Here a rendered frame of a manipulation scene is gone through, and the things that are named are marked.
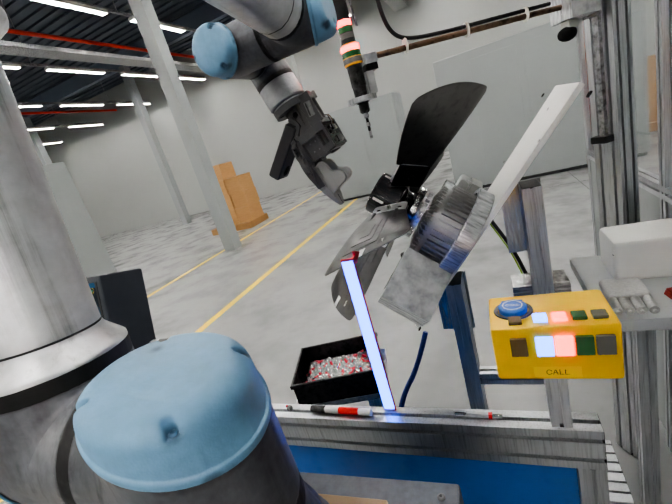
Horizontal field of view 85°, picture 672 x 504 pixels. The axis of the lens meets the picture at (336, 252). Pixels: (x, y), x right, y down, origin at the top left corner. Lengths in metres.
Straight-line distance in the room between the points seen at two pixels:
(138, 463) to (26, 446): 0.13
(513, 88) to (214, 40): 5.91
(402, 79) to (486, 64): 7.08
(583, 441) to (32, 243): 0.77
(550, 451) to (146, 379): 0.66
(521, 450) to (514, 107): 5.87
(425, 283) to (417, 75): 12.37
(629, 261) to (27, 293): 1.15
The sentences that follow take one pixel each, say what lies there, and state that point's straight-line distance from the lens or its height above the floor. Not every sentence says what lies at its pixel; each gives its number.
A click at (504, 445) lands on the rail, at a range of 0.78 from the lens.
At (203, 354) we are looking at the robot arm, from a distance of 0.30.
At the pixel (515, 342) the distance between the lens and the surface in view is 0.60.
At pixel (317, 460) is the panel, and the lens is 0.98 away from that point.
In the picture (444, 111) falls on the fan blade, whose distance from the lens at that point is 0.91.
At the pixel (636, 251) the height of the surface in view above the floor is 0.94.
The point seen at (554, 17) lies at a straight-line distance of 1.28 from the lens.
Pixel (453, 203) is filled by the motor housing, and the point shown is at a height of 1.16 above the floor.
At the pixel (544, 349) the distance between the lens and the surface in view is 0.61.
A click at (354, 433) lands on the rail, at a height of 0.83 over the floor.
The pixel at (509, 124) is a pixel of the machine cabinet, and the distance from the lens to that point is 6.41.
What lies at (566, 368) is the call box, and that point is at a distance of 0.64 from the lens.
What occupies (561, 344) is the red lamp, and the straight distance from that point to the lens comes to 0.61.
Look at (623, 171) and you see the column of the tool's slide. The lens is 1.36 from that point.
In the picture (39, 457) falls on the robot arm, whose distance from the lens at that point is 0.37.
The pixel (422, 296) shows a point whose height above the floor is 0.98.
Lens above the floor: 1.39
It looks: 16 degrees down
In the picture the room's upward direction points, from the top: 17 degrees counter-clockwise
